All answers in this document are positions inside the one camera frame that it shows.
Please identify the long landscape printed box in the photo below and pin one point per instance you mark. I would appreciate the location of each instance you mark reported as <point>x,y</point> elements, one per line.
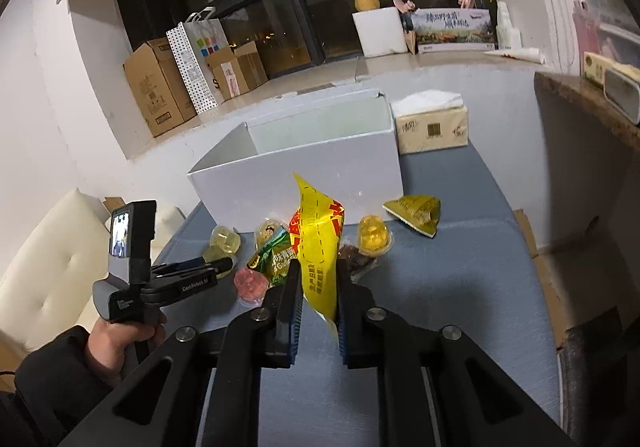
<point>450,29</point>

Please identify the white foam box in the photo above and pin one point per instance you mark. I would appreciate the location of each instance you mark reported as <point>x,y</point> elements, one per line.
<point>377,32</point>

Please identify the gold triangular snack packet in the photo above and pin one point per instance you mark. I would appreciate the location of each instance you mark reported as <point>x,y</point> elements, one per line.
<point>415,214</point>

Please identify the blue table cloth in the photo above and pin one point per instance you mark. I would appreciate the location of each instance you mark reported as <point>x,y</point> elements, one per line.
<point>450,277</point>

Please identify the pale green jelly cup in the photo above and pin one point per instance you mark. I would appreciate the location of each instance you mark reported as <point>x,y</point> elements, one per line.
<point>215,254</point>

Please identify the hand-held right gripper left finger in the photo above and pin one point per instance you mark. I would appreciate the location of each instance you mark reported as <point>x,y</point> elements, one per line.
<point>296,312</point>

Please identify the large brown cardboard box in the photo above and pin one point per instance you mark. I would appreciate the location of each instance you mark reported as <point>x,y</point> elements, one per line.
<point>155,92</point>

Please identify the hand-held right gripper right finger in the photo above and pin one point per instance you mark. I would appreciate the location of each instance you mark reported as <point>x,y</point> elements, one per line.
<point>341,327</point>

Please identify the dotted white paper bag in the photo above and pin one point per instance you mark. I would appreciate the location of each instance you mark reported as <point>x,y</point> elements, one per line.
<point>197,72</point>

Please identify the small open cardboard box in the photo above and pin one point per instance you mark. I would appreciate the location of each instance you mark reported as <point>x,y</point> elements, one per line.
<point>240,72</point>

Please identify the white paper cone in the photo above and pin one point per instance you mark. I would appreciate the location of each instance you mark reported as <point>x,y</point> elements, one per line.
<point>517,55</point>

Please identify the deep yellow jelly cup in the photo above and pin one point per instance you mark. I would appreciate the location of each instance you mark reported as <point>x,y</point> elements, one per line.
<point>374,234</point>

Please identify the yellow snack packet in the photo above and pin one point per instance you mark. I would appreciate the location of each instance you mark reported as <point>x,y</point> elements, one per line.
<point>317,237</point>

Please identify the white cardboard box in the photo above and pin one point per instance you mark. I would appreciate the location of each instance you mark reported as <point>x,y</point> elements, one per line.
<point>300,167</point>

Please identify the orange pomelo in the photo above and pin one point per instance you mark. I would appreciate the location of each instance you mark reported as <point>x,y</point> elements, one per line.
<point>367,2</point>

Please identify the beige tissue pack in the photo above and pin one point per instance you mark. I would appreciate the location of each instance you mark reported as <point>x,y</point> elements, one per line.
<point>430,129</point>

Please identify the pale yellow jelly cup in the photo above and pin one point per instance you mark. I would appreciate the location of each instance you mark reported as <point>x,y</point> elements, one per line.
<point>225,239</point>

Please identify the pink jelly cup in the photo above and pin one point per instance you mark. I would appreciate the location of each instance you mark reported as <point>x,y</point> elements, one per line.
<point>250,284</point>

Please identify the cream leather sofa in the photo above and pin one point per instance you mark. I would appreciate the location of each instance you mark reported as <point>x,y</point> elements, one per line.
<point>45,277</point>

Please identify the flat cardboard sheet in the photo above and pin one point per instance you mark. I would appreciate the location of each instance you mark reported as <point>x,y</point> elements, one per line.
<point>545,287</point>

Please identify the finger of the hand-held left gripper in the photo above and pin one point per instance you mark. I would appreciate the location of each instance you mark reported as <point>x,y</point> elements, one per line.
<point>175,268</point>
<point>222,268</point>

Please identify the dark red snack packet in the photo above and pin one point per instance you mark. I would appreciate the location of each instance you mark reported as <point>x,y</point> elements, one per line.
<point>357,262</point>

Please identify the white rounded device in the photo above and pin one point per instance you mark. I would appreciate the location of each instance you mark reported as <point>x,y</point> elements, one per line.
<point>620,92</point>

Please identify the pink object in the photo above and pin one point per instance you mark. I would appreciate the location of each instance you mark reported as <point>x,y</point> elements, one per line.
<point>404,5</point>
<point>466,2</point>

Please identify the small cardboard piece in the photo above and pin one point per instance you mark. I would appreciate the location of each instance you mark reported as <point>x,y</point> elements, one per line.
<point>114,204</point>

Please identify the yellow tissue box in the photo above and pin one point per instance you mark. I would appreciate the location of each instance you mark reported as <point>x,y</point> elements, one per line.
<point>595,67</point>

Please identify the cartoon lid jelly cup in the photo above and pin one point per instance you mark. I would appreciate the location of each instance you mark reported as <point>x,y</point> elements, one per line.
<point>267,229</point>

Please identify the dark cloth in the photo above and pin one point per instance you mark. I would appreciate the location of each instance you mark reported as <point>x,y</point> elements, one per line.
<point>600,377</point>

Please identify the green snack packet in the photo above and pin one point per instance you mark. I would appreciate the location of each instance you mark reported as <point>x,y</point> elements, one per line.
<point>275,259</point>

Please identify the brown stone counter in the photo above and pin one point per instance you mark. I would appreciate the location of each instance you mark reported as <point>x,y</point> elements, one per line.
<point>565,92</point>

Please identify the person's left hand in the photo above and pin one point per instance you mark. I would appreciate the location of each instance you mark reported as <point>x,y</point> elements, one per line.
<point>107,349</point>

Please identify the brown cardboard carton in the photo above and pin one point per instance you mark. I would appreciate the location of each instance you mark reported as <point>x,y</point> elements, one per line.
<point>12,359</point>

